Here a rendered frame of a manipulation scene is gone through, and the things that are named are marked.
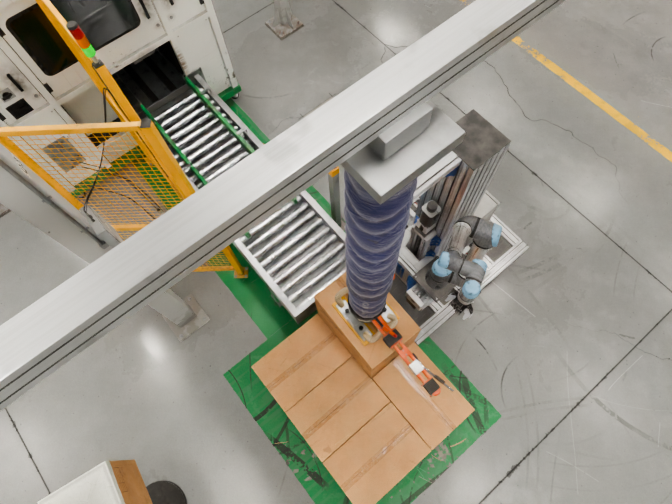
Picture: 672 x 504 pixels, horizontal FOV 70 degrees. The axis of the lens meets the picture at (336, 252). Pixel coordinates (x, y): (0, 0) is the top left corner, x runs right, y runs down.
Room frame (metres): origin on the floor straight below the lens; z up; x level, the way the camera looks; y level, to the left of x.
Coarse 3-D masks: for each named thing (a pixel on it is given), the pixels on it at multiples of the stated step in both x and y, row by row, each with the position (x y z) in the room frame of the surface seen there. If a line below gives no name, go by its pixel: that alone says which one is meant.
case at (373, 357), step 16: (336, 288) 0.96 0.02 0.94; (320, 304) 0.86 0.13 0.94; (336, 320) 0.75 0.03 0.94; (400, 320) 0.71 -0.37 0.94; (352, 336) 0.63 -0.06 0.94; (416, 336) 0.63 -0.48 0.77; (352, 352) 0.58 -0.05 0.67; (368, 352) 0.53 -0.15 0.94; (384, 352) 0.52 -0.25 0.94; (368, 368) 0.45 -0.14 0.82
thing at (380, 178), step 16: (432, 112) 0.81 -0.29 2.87; (432, 128) 0.76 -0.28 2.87; (448, 128) 0.75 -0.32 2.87; (416, 144) 0.71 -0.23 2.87; (432, 144) 0.71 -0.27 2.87; (448, 144) 0.71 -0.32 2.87; (352, 160) 0.68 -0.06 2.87; (368, 160) 0.68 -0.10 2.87; (384, 160) 0.67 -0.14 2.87; (400, 160) 0.67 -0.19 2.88; (416, 160) 0.66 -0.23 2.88; (432, 160) 0.67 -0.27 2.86; (352, 176) 0.66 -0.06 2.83; (368, 176) 0.63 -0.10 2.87; (384, 176) 0.63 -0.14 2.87; (400, 176) 0.62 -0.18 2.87; (416, 176) 0.64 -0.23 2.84; (368, 192) 0.61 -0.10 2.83; (384, 192) 0.58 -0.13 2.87
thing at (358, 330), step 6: (342, 300) 0.87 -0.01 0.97; (336, 306) 0.83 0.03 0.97; (342, 312) 0.79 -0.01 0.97; (348, 312) 0.78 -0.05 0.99; (342, 318) 0.75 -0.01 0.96; (348, 324) 0.71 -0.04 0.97; (360, 324) 0.70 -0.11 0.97; (366, 324) 0.70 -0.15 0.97; (354, 330) 0.67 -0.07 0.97; (360, 330) 0.66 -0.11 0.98; (366, 330) 0.66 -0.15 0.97; (360, 336) 0.62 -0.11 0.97; (366, 342) 0.58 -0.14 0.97
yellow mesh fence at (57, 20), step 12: (36, 0) 2.70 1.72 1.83; (48, 0) 2.35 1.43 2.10; (48, 12) 2.71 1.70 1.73; (60, 24) 2.52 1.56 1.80; (72, 36) 2.07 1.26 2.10; (72, 48) 2.71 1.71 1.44; (84, 60) 2.62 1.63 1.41; (108, 72) 1.86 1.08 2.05; (96, 84) 2.70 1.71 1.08; (108, 84) 1.84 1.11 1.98; (108, 96) 2.65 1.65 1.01; (120, 96) 1.85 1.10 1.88; (132, 108) 1.86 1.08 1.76; (132, 120) 1.84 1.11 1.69; (132, 132) 2.71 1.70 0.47; (144, 144) 2.18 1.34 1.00; (156, 156) 1.84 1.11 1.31; (168, 180) 2.39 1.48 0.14; (180, 192) 1.84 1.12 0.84
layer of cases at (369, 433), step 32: (320, 320) 0.85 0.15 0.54; (288, 352) 0.64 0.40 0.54; (320, 352) 0.63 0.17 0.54; (416, 352) 0.57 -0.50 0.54; (288, 384) 0.42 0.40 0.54; (320, 384) 0.41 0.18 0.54; (352, 384) 0.39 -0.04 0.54; (384, 384) 0.37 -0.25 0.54; (416, 384) 0.35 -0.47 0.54; (448, 384) 0.33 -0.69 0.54; (288, 416) 0.22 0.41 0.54; (320, 416) 0.20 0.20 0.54; (352, 416) 0.18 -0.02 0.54; (384, 416) 0.16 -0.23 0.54; (416, 416) 0.15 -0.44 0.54; (448, 416) 0.13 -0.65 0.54; (320, 448) 0.00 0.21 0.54; (352, 448) -0.02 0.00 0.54; (384, 448) -0.03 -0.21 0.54; (416, 448) -0.05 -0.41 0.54; (352, 480) -0.21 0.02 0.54; (384, 480) -0.22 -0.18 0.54
